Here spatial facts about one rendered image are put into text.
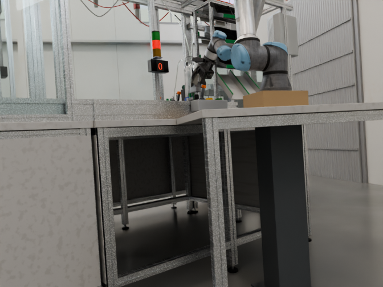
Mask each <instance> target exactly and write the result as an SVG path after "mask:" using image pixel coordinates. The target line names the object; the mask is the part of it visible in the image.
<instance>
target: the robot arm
mask: <svg viewBox="0 0 383 287"><path fill-rule="evenodd" d="M265 1H266V0H234V8H235V21H236V28H237V40H236V41H235V43H234V44H230V43H226V42H225V40H226V37H227V35H226V34H225V33H224V32H222V31H218V30H216V31H214V33H213V36H212V38H211V40H210V43H209V45H208V47H207V49H206V51H205V53H204V57H203V58H199V57H194V58H192V61H193V62H195V63H199V62H200V63H201V64H199V65H198V66H197V68H195V70H194V71H193V73H192V76H191V83H190V85H191V87H192V86H193V84H195V85H197V84H198V78H199V75H200V79H199V82H200V86H201V84H203V85H206V81H205V79H211V78H212V77H213V74H214V71H213V70H212V67H213V65H216V62H215V60H216V59H217V56H218V57H219V58H220V59H221V60H223V61H227V60H229V59H231V63H232V65H233V67H234V68H235V69H237V70H239V71H262V73H263V79H262V82H261V85H260V89H259V91H292V87H291V84H290V81H289V78H288V52H287V46H286V45H285V44H283V43H280V42H266V43H263V44H262V46H261V45H260V39H259V38H258V37H257V36H256V32H257V29H258V25H259V21H260V18H261V15H262V11H263V8H264V4H265ZM198 74H199V75H198Z"/></svg>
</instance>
